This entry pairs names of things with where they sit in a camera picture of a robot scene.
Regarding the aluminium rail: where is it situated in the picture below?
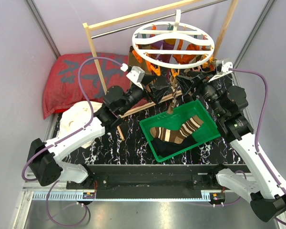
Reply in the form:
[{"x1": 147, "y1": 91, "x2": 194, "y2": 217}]
[{"x1": 22, "y1": 181, "x2": 96, "y2": 201}]

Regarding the olive brown hanging sock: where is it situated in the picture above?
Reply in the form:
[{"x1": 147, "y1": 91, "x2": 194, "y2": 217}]
[{"x1": 128, "y1": 46, "x2": 148, "y2": 73}]

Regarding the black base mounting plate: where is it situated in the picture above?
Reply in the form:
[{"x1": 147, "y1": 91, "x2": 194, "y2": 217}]
[{"x1": 66, "y1": 164, "x2": 247, "y2": 200}]

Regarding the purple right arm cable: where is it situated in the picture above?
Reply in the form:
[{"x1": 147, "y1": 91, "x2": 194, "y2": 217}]
[{"x1": 212, "y1": 68, "x2": 286, "y2": 226}]

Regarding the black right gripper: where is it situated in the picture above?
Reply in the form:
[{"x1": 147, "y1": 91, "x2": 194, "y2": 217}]
[{"x1": 175, "y1": 69, "x2": 226, "y2": 118}]

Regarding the orange hanging sock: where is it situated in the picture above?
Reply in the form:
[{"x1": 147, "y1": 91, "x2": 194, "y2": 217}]
[{"x1": 173, "y1": 40, "x2": 200, "y2": 64}]

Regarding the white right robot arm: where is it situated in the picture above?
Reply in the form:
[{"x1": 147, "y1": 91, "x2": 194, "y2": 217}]
[{"x1": 177, "y1": 72, "x2": 286, "y2": 222}]

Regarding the green plastic tray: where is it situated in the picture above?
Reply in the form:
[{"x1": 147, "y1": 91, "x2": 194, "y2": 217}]
[{"x1": 140, "y1": 100, "x2": 221, "y2": 163}]

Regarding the black sock in tray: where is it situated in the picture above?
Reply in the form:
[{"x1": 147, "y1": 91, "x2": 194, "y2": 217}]
[{"x1": 151, "y1": 135, "x2": 197, "y2": 157}]

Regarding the white crumpled cloth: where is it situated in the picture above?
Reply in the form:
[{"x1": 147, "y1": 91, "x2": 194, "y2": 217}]
[{"x1": 57, "y1": 101, "x2": 105, "y2": 149}]

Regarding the white round clip hanger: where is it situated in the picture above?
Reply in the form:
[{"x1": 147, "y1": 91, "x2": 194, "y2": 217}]
[{"x1": 132, "y1": 10, "x2": 215, "y2": 69}]

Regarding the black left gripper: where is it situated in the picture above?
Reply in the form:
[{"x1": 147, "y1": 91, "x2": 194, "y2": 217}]
[{"x1": 119, "y1": 75, "x2": 169, "y2": 115}]

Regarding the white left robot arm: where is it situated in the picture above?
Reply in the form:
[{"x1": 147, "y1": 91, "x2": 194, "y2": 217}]
[{"x1": 26, "y1": 80, "x2": 170, "y2": 189}]

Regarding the wooden drying rack frame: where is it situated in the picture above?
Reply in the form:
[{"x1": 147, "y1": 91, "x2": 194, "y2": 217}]
[{"x1": 82, "y1": 0, "x2": 240, "y2": 141}]

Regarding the metal hanging rod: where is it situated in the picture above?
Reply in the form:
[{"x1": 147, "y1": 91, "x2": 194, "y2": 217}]
[{"x1": 91, "y1": 0, "x2": 227, "y2": 39}]

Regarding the purple hanging sock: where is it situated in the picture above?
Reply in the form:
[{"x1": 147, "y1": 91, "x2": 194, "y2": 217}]
[{"x1": 153, "y1": 39, "x2": 176, "y2": 62}]

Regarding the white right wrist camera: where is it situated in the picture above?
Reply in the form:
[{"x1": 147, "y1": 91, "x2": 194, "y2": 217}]
[{"x1": 208, "y1": 60, "x2": 233, "y2": 83}]

